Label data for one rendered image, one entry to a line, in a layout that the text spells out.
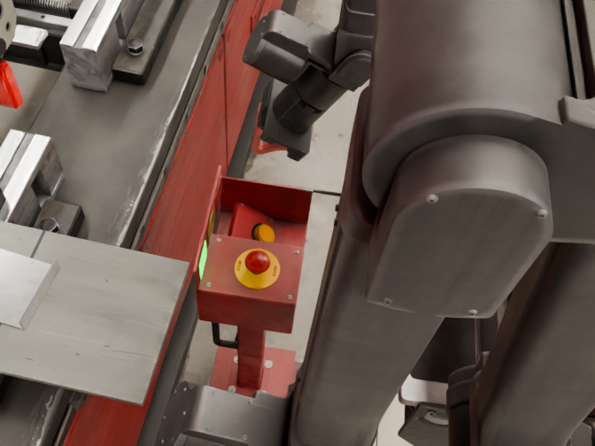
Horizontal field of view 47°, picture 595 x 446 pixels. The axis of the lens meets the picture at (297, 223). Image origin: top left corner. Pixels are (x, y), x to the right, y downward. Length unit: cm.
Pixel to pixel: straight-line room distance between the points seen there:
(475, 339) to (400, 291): 60
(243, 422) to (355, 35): 40
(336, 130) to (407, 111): 211
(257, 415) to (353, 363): 22
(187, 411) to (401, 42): 40
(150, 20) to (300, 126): 48
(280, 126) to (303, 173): 131
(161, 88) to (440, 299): 101
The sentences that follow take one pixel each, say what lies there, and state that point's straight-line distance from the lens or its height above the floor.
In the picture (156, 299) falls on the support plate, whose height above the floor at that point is 100.
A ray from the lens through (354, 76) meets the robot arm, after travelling 76.
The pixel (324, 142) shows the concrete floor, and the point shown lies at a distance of 224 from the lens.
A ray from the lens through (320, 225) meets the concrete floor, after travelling 206.
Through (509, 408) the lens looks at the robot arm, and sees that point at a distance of 40.
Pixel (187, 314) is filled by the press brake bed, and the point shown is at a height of 5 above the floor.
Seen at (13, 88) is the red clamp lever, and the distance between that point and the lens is 79.
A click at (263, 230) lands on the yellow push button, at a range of 118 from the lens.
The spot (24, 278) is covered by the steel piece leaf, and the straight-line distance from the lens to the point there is 87.
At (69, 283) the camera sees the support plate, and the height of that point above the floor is 100.
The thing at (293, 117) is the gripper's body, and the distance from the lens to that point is 84.
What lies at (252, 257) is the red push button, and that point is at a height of 81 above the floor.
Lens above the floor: 174
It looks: 58 degrees down
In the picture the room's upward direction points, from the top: 8 degrees clockwise
